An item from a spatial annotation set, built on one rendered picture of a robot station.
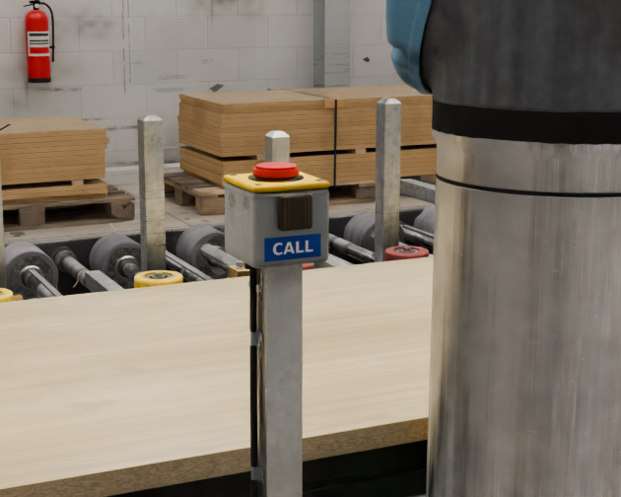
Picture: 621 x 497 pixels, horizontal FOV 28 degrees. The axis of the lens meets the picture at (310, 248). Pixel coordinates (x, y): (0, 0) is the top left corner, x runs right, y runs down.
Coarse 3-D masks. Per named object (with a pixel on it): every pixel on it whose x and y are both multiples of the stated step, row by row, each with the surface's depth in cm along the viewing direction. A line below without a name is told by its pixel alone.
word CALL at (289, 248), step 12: (264, 240) 102; (276, 240) 103; (288, 240) 103; (300, 240) 104; (312, 240) 104; (264, 252) 103; (276, 252) 103; (288, 252) 104; (300, 252) 104; (312, 252) 105
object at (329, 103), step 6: (402, 84) 865; (288, 90) 816; (318, 96) 775; (330, 102) 755; (336, 102) 757; (342, 102) 758; (336, 108) 757; (336, 114) 758; (336, 120) 759; (336, 126) 760; (336, 132) 761
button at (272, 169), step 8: (256, 168) 105; (264, 168) 104; (272, 168) 104; (280, 168) 104; (288, 168) 104; (296, 168) 105; (256, 176) 105; (264, 176) 104; (272, 176) 104; (280, 176) 104; (288, 176) 104; (296, 176) 106
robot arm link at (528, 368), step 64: (448, 0) 52; (512, 0) 51; (576, 0) 50; (448, 64) 54; (512, 64) 51; (576, 64) 50; (448, 128) 54; (512, 128) 52; (576, 128) 51; (448, 192) 55; (512, 192) 52; (576, 192) 52; (448, 256) 56; (512, 256) 53; (576, 256) 52; (448, 320) 56; (512, 320) 53; (576, 320) 53; (448, 384) 57; (512, 384) 54; (576, 384) 53; (448, 448) 57; (512, 448) 55; (576, 448) 54
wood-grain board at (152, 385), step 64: (0, 320) 179; (64, 320) 179; (128, 320) 179; (192, 320) 179; (320, 320) 180; (384, 320) 180; (0, 384) 151; (64, 384) 151; (128, 384) 152; (192, 384) 152; (320, 384) 152; (384, 384) 152; (0, 448) 131; (64, 448) 131; (128, 448) 131; (192, 448) 131; (320, 448) 135
